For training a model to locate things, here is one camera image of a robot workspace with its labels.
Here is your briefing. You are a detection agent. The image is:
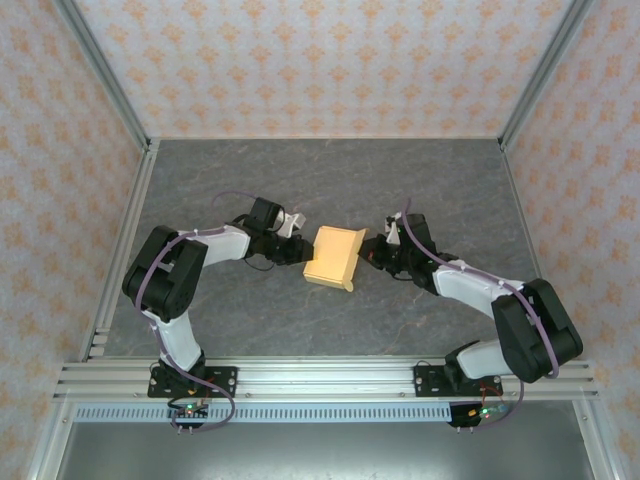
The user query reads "orange paper box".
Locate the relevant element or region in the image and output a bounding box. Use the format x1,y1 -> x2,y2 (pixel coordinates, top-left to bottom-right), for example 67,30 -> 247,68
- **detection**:
302,225 -> 371,294

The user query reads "grey metal sheet panel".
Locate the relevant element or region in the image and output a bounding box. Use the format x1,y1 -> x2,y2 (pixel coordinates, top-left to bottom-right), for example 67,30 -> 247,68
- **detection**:
54,422 -> 594,480

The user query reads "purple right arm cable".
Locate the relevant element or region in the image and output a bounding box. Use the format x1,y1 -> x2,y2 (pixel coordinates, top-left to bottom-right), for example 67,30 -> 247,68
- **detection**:
402,198 -> 561,430

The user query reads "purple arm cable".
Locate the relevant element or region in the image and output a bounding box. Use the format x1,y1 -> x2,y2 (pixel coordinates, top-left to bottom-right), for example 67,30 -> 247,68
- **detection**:
134,191 -> 261,434
402,198 -> 561,430

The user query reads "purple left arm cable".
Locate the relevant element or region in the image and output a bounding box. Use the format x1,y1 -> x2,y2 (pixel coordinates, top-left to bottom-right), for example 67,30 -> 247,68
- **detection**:
134,191 -> 261,434

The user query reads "aluminium table side rail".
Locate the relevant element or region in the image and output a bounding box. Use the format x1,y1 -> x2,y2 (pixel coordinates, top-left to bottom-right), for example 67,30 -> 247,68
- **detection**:
501,141 -> 571,360
79,139 -> 161,361

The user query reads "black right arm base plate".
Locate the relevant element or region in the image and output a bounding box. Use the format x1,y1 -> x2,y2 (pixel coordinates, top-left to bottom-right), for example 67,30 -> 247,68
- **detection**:
413,363 -> 504,399

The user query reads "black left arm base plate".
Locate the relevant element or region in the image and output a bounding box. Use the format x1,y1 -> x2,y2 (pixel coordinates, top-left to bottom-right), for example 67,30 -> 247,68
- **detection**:
147,366 -> 239,399

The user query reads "aluminium mounting rail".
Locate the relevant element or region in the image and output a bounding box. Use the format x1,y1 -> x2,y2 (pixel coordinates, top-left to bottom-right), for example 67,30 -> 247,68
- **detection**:
52,357 -> 599,401

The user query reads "grey slotted cable duct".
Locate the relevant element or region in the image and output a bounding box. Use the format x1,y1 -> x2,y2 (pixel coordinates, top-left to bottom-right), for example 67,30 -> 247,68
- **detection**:
73,403 -> 511,425

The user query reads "aluminium frame post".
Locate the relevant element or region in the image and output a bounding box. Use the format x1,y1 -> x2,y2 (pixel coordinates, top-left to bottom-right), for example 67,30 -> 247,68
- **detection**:
498,0 -> 597,151
52,0 -> 153,153

